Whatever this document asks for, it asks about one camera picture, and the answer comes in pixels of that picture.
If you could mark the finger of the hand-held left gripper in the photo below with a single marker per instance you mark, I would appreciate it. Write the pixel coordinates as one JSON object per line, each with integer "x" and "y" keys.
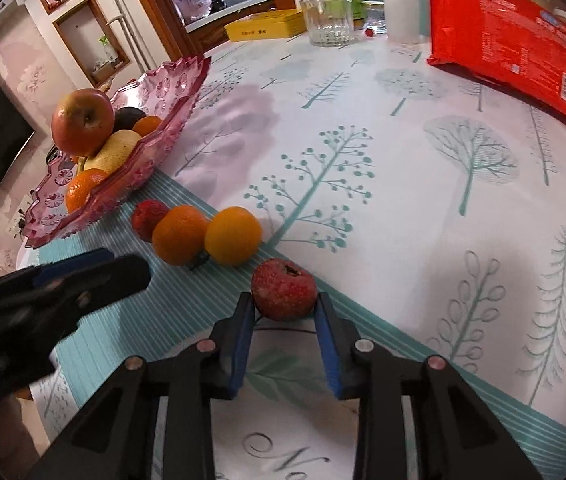
{"x": 73, "y": 267}
{"x": 123, "y": 275}

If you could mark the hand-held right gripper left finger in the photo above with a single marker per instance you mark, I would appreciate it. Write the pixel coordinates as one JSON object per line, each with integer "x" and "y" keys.
{"x": 243, "y": 345}

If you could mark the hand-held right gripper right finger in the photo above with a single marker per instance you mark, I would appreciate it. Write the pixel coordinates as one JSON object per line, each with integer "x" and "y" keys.
{"x": 328, "y": 350}

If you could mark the small red fruit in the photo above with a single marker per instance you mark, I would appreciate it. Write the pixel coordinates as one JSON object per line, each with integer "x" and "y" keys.
{"x": 283, "y": 290}
{"x": 147, "y": 217}

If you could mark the white round plate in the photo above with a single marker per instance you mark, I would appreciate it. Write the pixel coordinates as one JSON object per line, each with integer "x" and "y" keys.
{"x": 288, "y": 410}

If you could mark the small orange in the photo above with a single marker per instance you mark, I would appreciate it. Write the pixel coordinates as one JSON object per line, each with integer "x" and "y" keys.
{"x": 233, "y": 236}
{"x": 85, "y": 187}
{"x": 148, "y": 125}
{"x": 179, "y": 235}

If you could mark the large red yellow apple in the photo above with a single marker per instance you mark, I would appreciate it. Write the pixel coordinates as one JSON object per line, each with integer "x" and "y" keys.
{"x": 83, "y": 122}

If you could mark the dark avocado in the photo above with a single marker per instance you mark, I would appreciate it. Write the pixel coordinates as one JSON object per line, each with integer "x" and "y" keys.
{"x": 125, "y": 119}

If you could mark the pink glass fruit bowl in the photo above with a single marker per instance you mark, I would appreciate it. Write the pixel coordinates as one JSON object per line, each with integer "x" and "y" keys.
{"x": 173, "y": 90}

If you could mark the teal striped placemat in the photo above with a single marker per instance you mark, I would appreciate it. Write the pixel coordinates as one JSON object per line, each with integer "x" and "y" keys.
{"x": 173, "y": 310}

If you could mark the yellow pear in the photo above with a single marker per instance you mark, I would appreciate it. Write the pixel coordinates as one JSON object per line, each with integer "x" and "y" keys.
{"x": 113, "y": 152}

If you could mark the yellow flat box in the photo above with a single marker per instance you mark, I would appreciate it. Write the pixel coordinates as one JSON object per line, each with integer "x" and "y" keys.
{"x": 263, "y": 25}

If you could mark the kitchen counter cabinet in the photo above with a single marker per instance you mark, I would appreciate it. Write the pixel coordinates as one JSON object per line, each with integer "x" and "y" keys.
{"x": 228, "y": 5}

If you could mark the clear glass tumbler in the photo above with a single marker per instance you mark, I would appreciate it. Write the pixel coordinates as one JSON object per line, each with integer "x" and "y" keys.
{"x": 327, "y": 22}

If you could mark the white plastic bottle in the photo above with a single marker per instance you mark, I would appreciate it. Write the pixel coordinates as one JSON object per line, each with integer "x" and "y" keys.
{"x": 400, "y": 10}

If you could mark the red plastic packet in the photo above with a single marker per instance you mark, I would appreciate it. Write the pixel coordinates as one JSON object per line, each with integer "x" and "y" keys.
{"x": 503, "y": 45}

